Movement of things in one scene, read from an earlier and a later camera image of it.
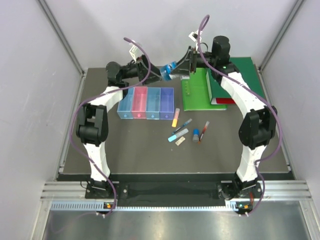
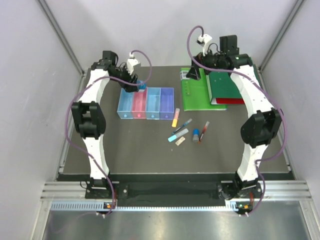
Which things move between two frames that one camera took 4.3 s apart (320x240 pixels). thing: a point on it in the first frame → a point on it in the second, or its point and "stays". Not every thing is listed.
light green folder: (196, 92) stays
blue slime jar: (166, 70) → (141, 87)
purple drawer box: (167, 103) stays
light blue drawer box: (153, 103) stays
